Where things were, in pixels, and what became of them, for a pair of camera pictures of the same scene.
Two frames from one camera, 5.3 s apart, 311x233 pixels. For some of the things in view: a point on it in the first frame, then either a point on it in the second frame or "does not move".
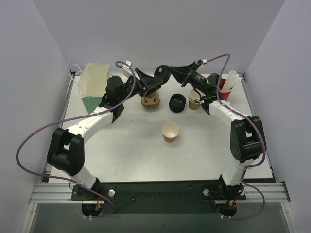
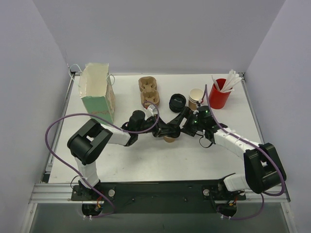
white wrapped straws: (232, 79) does not move
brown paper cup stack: (194, 100) does not move
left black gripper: (141, 81) → (158, 128)
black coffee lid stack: (177, 103) does not move
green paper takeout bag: (92, 84) does not move
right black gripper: (188, 74) → (184, 120)
